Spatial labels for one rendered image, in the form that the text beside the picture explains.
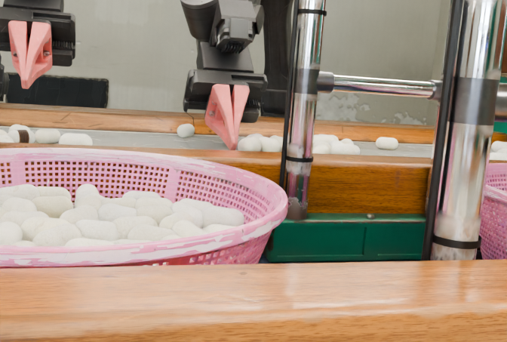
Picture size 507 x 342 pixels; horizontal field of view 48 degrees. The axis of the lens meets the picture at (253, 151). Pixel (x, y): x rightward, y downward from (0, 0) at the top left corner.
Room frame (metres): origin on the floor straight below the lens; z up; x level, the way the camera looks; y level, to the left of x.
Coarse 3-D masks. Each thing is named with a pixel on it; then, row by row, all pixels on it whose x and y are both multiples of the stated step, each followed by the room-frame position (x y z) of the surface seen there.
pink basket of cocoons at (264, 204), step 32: (0, 160) 0.44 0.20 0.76; (32, 160) 0.45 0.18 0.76; (64, 160) 0.46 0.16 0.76; (96, 160) 0.47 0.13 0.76; (128, 160) 0.47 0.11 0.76; (160, 160) 0.47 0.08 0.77; (192, 160) 0.46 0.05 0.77; (160, 192) 0.46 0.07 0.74; (224, 192) 0.43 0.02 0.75; (256, 192) 0.40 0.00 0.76; (256, 224) 0.28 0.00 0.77; (0, 256) 0.21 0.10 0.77; (32, 256) 0.22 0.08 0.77; (64, 256) 0.22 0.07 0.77; (96, 256) 0.22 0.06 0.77; (128, 256) 0.23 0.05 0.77; (160, 256) 0.24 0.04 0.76; (192, 256) 0.25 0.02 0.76; (224, 256) 0.27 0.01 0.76; (256, 256) 0.31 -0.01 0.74
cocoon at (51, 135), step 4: (48, 128) 0.68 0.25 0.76; (52, 128) 0.68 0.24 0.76; (36, 132) 0.66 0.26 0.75; (40, 132) 0.66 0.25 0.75; (44, 132) 0.66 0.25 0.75; (48, 132) 0.67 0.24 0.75; (52, 132) 0.67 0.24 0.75; (56, 132) 0.67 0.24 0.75; (36, 136) 0.66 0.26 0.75; (40, 136) 0.66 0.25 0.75; (44, 136) 0.66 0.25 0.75; (48, 136) 0.66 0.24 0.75; (52, 136) 0.67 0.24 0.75; (56, 136) 0.67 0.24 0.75; (36, 140) 0.66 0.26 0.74; (40, 140) 0.66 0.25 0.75; (44, 140) 0.66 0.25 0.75; (48, 140) 0.67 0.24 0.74; (52, 140) 0.67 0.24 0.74; (56, 140) 0.67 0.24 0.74
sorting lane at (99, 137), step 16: (0, 128) 0.77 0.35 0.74; (32, 128) 0.80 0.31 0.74; (96, 144) 0.70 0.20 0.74; (112, 144) 0.71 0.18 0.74; (128, 144) 0.72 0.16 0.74; (144, 144) 0.73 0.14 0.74; (160, 144) 0.74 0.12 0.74; (176, 144) 0.75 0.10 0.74; (192, 144) 0.76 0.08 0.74; (208, 144) 0.77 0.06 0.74; (224, 144) 0.78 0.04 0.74; (368, 144) 0.91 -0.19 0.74; (400, 144) 0.95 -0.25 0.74; (416, 144) 0.96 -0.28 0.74
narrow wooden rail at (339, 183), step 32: (224, 160) 0.51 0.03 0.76; (256, 160) 0.52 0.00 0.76; (320, 160) 0.54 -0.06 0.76; (352, 160) 0.56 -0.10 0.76; (384, 160) 0.57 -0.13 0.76; (416, 160) 0.59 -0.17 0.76; (192, 192) 0.50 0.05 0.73; (320, 192) 0.54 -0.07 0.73; (352, 192) 0.55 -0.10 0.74; (384, 192) 0.55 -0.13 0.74; (416, 192) 0.56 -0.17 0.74
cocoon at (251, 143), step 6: (246, 138) 0.70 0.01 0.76; (252, 138) 0.70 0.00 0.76; (240, 144) 0.69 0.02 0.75; (246, 144) 0.69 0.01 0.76; (252, 144) 0.69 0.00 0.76; (258, 144) 0.70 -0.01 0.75; (240, 150) 0.69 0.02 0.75; (246, 150) 0.69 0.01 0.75; (252, 150) 0.69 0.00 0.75; (258, 150) 0.71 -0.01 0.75
